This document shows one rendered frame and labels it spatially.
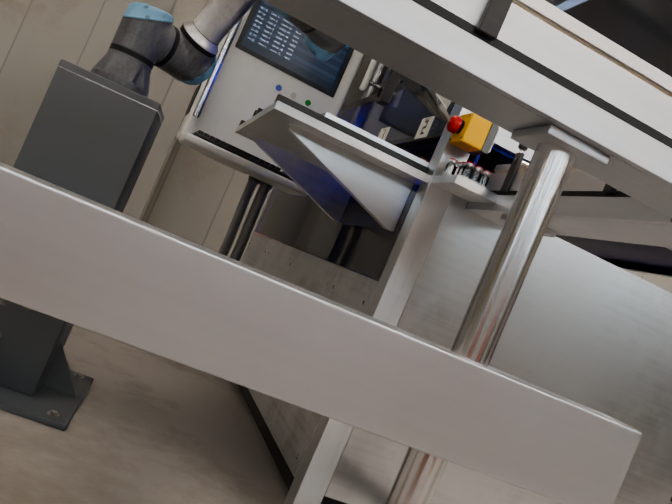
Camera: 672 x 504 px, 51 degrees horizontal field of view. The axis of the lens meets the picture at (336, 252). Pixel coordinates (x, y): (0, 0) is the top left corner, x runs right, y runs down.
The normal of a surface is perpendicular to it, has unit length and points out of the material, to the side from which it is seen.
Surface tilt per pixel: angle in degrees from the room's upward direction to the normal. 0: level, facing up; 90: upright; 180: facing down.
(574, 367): 90
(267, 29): 90
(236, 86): 90
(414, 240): 90
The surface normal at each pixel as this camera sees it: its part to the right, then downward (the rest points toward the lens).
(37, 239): 0.26, 0.09
